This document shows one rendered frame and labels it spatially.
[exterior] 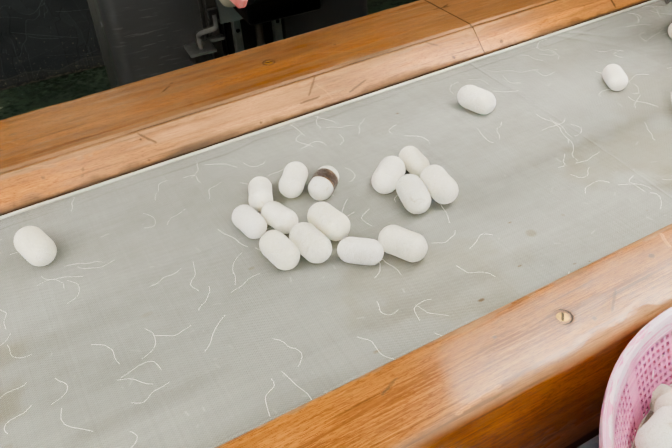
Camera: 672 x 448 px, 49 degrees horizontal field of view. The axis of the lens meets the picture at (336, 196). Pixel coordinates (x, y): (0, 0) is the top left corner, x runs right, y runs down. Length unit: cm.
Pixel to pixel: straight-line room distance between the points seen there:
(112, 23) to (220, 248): 93
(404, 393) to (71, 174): 35
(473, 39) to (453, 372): 44
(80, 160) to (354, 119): 24
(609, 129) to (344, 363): 33
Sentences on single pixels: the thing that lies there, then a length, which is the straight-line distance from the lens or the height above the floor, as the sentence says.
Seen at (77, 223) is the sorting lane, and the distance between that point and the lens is 60.
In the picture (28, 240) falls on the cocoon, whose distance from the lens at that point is 56.
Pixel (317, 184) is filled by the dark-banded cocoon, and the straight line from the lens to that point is 56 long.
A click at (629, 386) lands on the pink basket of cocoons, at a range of 43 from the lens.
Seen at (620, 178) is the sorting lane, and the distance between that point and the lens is 61.
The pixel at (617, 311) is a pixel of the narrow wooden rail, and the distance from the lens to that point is 46.
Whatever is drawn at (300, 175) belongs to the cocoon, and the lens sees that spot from 57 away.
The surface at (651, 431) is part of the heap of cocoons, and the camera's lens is 43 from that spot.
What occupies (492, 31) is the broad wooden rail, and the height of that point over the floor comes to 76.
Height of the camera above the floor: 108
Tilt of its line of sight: 36 degrees down
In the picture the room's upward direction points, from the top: 4 degrees counter-clockwise
